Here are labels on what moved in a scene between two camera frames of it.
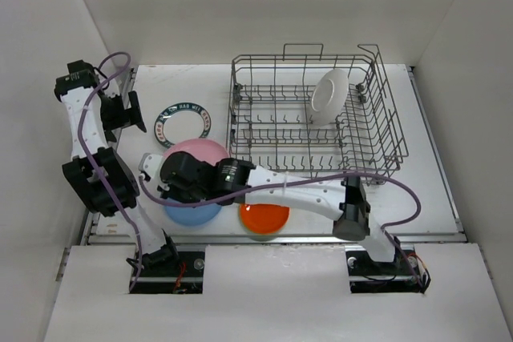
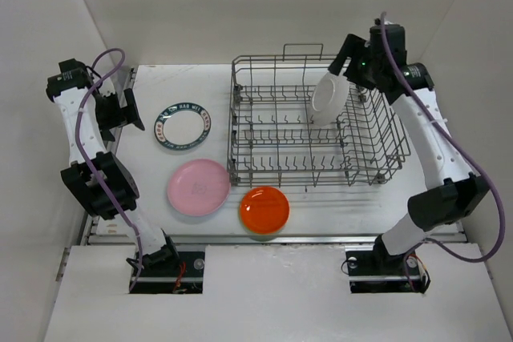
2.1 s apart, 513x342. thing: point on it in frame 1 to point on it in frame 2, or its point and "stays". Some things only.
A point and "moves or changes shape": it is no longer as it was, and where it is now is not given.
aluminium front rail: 261,240 stays
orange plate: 264,219 stays
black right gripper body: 182,198 to 362,70
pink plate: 203,150 moves or changes shape
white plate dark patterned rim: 181,121 stays
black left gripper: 125,116 stays
